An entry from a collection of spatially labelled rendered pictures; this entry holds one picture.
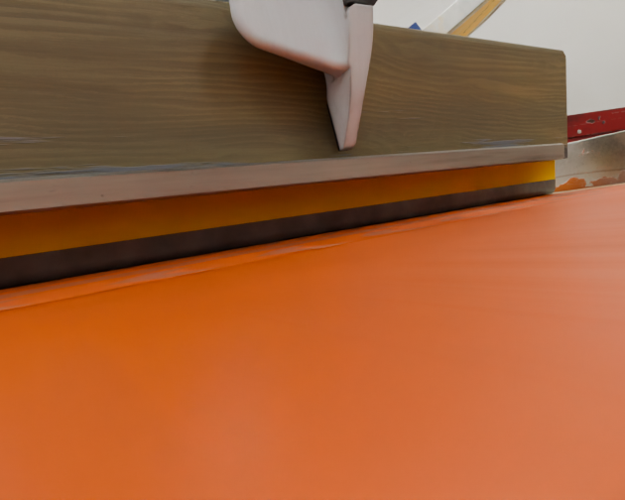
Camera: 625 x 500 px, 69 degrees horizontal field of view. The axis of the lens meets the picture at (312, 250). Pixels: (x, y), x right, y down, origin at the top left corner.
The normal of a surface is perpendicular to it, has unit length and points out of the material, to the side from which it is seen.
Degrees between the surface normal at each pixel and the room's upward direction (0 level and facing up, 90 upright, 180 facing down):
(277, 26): 84
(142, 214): 95
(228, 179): 95
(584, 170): 90
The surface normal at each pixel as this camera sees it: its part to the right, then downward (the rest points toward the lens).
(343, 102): -0.82, 0.20
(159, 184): 0.55, 0.07
